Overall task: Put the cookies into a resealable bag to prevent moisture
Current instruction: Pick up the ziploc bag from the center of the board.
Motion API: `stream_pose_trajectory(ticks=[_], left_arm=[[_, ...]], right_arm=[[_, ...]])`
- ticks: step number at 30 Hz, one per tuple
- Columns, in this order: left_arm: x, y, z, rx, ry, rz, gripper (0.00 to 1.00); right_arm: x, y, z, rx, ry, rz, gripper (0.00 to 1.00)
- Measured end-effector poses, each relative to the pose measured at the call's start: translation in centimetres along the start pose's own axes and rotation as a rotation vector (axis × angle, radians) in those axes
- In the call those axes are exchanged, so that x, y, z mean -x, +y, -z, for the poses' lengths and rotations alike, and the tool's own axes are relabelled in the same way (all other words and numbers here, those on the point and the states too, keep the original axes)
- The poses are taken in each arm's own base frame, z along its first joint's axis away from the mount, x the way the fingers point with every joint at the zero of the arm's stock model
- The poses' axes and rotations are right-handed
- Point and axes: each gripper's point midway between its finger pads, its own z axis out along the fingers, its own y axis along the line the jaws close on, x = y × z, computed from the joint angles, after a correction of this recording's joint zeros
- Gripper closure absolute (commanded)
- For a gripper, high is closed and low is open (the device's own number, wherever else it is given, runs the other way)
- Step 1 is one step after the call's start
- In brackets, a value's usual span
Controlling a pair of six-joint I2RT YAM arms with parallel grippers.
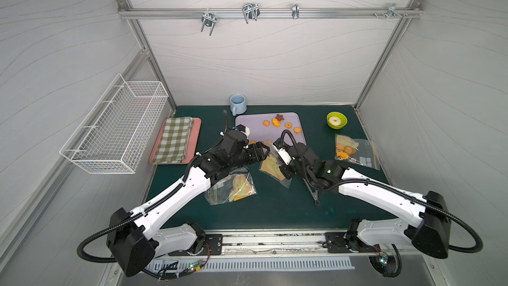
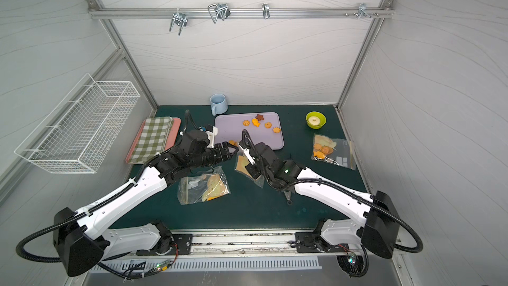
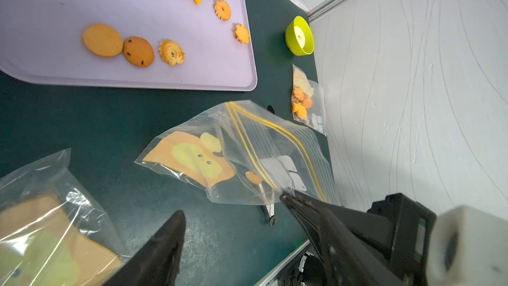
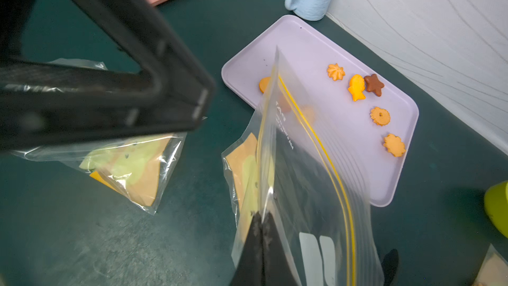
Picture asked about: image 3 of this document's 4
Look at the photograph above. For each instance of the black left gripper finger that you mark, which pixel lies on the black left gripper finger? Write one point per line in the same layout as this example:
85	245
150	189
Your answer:
158	261

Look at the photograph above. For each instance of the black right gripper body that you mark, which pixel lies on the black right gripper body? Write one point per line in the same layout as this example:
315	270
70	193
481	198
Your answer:
396	231

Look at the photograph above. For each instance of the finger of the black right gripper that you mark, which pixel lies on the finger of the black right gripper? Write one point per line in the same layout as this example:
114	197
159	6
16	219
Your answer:
346	261

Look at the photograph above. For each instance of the cream swirl cookie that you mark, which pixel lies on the cream swirl cookie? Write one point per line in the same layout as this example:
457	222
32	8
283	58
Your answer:
171	53

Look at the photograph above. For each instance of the lavender plastic tray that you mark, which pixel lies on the lavender plastic tray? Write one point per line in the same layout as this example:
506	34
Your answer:
41	42

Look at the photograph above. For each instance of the clear zip bag with duck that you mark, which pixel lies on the clear zip bag with duck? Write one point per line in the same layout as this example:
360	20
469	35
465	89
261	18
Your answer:
53	232

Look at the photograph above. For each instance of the clear zip bag underneath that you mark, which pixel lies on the clear zip bag underneath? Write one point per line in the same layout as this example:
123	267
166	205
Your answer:
240	153

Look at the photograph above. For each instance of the chocolate chip round cookie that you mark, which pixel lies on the chocolate chip round cookie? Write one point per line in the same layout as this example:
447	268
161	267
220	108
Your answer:
138	52

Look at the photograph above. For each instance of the green plastic bowl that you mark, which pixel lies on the green plastic bowl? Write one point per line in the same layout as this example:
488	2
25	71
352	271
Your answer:
290	38

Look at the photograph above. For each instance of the plain round yellow cookie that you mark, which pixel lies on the plain round yellow cookie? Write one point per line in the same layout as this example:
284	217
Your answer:
102	40

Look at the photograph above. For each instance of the flat flower cookie right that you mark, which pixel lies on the flat flower cookie right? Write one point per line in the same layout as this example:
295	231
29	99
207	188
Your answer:
242	34

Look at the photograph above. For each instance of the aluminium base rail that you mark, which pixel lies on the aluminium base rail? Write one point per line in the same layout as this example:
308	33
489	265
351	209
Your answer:
290	270

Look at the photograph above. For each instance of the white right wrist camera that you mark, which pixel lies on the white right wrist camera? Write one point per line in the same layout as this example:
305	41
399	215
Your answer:
467	247

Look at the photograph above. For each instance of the ring flower cookie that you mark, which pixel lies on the ring flower cookie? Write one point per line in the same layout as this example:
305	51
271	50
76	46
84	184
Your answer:
223	10

